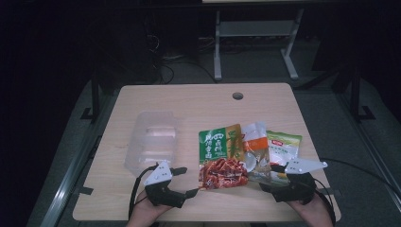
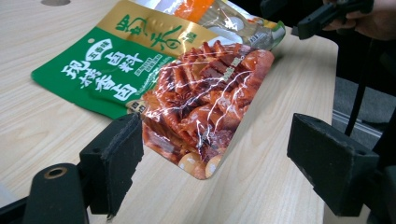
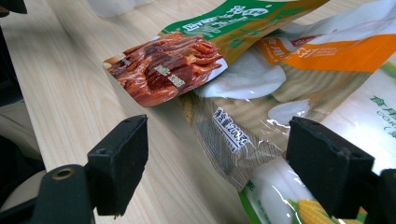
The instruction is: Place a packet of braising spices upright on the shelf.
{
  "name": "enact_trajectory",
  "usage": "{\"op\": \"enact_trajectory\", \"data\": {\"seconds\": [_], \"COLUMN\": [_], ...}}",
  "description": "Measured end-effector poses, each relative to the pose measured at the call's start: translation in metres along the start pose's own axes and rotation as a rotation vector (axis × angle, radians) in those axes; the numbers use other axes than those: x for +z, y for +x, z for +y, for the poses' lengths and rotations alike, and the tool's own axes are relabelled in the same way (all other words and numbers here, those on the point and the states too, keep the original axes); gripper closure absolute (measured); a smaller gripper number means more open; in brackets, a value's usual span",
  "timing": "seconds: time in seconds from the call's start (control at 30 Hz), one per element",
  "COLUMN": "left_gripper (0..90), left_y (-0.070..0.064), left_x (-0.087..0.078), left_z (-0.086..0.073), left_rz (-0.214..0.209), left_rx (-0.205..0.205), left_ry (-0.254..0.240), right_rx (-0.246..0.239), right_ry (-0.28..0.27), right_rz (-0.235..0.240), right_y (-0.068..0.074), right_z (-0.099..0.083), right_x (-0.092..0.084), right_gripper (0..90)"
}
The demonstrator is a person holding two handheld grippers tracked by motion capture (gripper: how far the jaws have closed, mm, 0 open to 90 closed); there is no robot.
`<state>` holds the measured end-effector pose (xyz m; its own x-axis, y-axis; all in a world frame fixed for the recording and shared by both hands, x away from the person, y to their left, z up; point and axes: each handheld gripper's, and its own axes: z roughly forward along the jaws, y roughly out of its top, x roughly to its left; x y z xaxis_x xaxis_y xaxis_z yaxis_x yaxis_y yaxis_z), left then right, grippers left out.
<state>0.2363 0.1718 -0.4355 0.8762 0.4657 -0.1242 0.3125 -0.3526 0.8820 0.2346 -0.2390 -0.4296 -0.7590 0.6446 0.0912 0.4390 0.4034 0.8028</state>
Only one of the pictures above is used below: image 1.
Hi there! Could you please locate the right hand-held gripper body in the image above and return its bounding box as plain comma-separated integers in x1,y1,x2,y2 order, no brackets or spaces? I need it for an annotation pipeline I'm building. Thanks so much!
272,158,329,204

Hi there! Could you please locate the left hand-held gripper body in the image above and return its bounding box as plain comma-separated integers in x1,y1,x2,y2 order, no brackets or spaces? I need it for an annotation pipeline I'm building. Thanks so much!
143,160,187,209

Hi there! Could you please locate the white packet with green edge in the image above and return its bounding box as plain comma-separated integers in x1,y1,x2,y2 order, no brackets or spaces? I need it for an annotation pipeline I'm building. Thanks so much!
266,130,304,185

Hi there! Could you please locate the white and orange food packet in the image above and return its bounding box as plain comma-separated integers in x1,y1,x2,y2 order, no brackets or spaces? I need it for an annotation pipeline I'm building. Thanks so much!
240,120,272,185

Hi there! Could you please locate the clear plastic container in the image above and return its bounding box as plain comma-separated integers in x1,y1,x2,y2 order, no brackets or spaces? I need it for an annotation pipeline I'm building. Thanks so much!
123,110,180,178

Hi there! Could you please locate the green and red food packet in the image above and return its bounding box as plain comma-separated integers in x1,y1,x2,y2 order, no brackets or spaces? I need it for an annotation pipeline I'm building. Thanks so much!
198,123,251,191

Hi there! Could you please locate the person's left hand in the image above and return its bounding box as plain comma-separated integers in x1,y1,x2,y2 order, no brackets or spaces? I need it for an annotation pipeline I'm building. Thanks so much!
126,190,173,227

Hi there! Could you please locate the person's right hand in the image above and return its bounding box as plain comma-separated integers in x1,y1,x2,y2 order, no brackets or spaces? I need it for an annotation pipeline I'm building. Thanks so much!
288,191,335,227

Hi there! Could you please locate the black metal stand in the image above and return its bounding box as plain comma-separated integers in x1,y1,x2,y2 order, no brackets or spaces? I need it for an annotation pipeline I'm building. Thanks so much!
346,64,377,123
79,70,102,123

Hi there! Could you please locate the left hand-held gripper black cable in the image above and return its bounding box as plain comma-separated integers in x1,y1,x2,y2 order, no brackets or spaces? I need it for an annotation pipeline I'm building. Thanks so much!
128,163,159,219

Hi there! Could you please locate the hand-held gripper black cable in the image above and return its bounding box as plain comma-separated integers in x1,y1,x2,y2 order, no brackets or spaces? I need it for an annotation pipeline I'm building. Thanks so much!
128,163,159,219
313,157,401,227

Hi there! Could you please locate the right hand-held gripper black cable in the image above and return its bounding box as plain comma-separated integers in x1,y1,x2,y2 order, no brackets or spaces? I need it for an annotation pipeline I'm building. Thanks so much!
313,157,401,227

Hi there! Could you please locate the aluminium rail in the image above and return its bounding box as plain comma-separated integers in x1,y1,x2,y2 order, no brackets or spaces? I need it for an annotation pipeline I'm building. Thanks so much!
39,91,123,227
335,91,401,214

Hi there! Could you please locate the tangle of black floor cables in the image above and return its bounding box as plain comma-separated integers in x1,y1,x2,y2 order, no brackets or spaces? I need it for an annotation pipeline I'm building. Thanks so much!
147,31,218,85

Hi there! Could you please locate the white metal table frame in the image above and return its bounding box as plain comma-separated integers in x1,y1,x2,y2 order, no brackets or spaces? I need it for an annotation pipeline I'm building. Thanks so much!
213,9,305,81

